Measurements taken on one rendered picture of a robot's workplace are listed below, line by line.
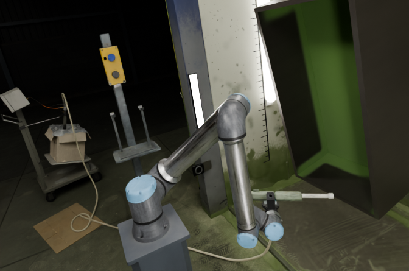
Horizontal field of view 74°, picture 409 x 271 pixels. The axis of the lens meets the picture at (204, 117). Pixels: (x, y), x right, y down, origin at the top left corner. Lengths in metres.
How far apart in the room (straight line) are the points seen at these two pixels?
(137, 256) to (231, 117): 0.77
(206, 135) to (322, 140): 1.17
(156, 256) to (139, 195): 0.30
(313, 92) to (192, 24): 0.97
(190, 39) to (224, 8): 0.35
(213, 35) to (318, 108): 0.92
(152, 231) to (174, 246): 0.13
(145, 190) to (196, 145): 0.32
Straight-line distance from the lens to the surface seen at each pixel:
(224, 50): 2.13
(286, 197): 1.75
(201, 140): 1.26
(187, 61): 2.00
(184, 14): 2.01
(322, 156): 2.26
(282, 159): 2.70
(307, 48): 1.93
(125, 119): 2.15
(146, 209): 1.36
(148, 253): 1.40
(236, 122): 1.06
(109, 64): 2.02
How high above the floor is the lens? 1.55
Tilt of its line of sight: 17 degrees down
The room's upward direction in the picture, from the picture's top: 9 degrees counter-clockwise
